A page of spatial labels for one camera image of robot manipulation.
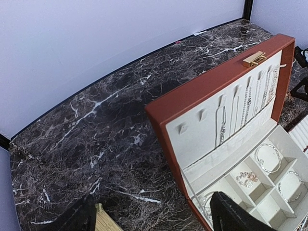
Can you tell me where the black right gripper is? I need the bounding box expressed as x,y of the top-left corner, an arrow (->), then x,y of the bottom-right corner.
290,77 -> 308,102

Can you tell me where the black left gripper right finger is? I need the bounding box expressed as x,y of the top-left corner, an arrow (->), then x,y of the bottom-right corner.
210,192 -> 275,231

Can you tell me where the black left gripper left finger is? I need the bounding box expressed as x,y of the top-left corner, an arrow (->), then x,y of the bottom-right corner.
40,194 -> 96,231

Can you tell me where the brown jewelry display tray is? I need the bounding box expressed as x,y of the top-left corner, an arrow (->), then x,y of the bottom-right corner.
288,116 -> 308,155

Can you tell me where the red wooden jewelry box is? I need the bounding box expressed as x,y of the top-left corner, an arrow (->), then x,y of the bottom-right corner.
145,34 -> 308,231

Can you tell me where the woven bamboo tray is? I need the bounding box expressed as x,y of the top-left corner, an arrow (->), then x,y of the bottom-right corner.
95,203 -> 123,231

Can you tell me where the twisted silver bangle in box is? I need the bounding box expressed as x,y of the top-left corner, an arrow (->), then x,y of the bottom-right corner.
278,171 -> 304,203

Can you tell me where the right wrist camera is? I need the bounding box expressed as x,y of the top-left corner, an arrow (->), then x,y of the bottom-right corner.
294,46 -> 308,68

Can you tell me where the tangled chain bracelet in box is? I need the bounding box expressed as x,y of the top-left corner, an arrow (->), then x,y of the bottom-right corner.
235,171 -> 260,188

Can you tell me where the black right frame post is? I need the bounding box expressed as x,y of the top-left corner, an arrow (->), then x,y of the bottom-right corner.
242,0 -> 254,21

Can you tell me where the black frame post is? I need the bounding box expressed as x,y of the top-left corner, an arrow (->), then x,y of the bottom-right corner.
242,0 -> 254,21
0,134 -> 10,150

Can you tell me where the black left frame post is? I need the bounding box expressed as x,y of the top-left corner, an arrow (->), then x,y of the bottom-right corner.
0,134 -> 10,150

